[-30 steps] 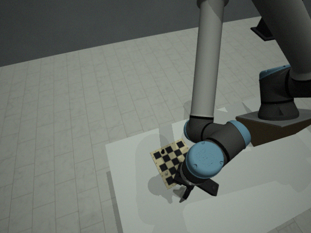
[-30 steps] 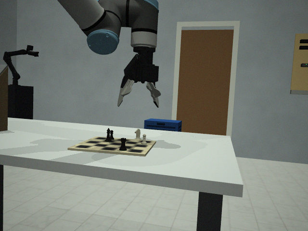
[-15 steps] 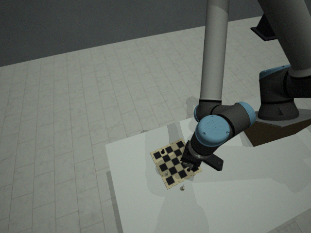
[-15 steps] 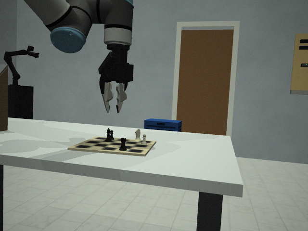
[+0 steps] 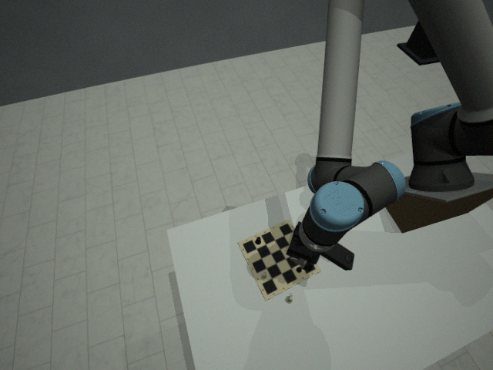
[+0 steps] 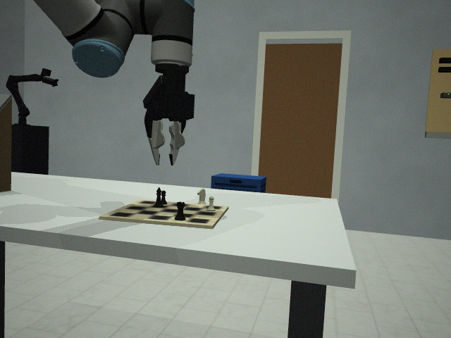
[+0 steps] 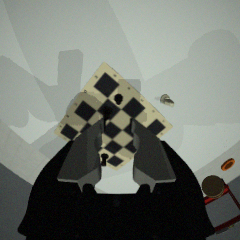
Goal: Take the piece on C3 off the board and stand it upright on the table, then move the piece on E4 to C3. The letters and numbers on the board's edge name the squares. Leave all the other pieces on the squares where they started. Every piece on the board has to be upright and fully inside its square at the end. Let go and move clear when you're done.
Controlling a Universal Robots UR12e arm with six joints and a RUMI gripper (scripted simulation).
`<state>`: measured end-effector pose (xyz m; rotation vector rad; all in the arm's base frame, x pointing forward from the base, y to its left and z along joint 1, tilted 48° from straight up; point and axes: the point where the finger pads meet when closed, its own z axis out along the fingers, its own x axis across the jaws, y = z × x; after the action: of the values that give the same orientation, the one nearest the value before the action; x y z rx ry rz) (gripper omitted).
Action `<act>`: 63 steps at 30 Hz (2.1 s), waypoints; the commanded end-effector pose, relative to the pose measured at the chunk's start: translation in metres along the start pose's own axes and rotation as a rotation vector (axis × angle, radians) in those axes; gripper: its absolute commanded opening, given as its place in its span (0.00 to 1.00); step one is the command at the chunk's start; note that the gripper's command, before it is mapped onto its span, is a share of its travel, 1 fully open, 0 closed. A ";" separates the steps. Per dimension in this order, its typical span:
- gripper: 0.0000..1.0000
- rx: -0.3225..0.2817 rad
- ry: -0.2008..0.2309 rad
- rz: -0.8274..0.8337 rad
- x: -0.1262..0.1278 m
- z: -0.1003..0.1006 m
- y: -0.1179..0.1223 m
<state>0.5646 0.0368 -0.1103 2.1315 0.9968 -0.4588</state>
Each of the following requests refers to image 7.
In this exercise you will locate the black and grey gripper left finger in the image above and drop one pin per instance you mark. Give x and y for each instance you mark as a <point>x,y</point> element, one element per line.
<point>76,164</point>

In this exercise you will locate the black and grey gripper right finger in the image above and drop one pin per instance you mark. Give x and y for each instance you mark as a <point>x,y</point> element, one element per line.
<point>157,164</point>

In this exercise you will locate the beige and black chessboard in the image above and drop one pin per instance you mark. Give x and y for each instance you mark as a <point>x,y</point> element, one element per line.
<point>117,140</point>

